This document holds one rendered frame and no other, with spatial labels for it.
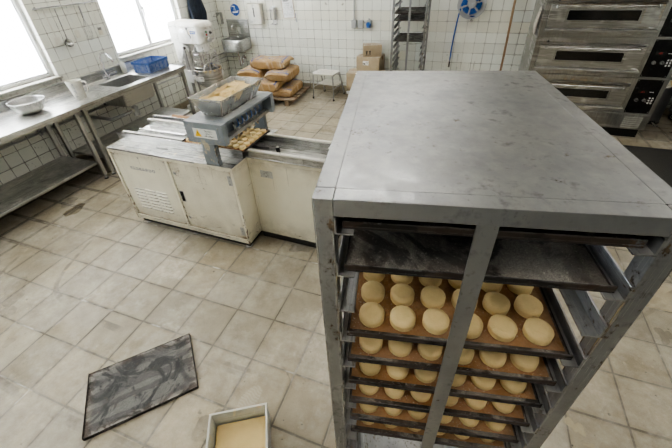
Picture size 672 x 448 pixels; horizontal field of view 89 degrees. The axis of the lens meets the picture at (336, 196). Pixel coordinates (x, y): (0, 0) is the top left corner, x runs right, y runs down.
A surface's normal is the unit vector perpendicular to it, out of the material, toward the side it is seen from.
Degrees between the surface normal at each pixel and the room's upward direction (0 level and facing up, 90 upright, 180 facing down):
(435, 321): 0
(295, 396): 0
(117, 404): 0
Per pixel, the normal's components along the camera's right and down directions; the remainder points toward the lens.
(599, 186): -0.04, -0.82
